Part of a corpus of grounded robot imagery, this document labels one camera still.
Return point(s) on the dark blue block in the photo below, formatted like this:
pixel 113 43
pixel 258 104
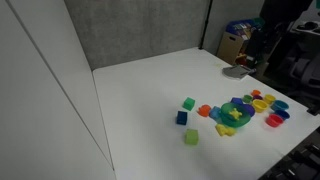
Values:
pixel 181 118

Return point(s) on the small yellow cup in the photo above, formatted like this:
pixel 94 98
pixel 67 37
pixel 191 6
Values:
pixel 269 98

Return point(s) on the black office chair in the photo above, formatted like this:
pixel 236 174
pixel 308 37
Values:
pixel 305 66

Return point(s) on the blue cup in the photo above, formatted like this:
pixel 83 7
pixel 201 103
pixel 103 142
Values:
pixel 283 114

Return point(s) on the black equipment rack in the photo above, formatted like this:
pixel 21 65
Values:
pixel 295 163

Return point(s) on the cardboard box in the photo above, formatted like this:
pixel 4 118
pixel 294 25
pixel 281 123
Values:
pixel 228 47

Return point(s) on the black table clamp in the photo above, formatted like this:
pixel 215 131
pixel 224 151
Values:
pixel 313 110

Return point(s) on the small purple cup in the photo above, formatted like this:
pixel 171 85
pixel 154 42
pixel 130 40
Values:
pixel 257 97

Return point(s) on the light green block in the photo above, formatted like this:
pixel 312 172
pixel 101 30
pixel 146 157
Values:
pixel 191 137

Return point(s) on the green bowl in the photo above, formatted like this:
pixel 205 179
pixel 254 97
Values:
pixel 228 120

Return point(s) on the large yellow cup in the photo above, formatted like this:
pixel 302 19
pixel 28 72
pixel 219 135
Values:
pixel 259 106

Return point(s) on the black vertical pole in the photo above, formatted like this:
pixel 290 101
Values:
pixel 206 25

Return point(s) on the purple bowl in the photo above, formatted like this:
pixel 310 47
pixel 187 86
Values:
pixel 250 108

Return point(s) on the orange toy animal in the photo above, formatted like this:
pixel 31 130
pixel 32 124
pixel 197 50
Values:
pixel 204 110

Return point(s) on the small orange cup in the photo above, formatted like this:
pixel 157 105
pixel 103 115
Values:
pixel 256 92

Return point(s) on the yellow toy animal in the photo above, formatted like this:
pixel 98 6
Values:
pixel 225 130

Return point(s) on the gray flat pad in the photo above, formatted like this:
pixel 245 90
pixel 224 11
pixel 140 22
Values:
pixel 236 72

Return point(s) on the blue storage bin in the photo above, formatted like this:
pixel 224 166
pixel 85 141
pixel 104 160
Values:
pixel 237 26

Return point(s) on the yellow toy star figure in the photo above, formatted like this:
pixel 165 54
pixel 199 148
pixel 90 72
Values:
pixel 236 114

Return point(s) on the small green cup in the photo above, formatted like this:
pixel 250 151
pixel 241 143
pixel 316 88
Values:
pixel 247 98

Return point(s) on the green storage bin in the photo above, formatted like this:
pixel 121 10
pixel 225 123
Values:
pixel 258 22

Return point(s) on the red cup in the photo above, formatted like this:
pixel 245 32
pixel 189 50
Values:
pixel 274 120

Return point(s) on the teal cup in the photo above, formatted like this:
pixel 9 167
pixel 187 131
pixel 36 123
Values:
pixel 279 106

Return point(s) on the toy storage shelf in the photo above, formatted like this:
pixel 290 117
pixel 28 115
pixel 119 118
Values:
pixel 242 50

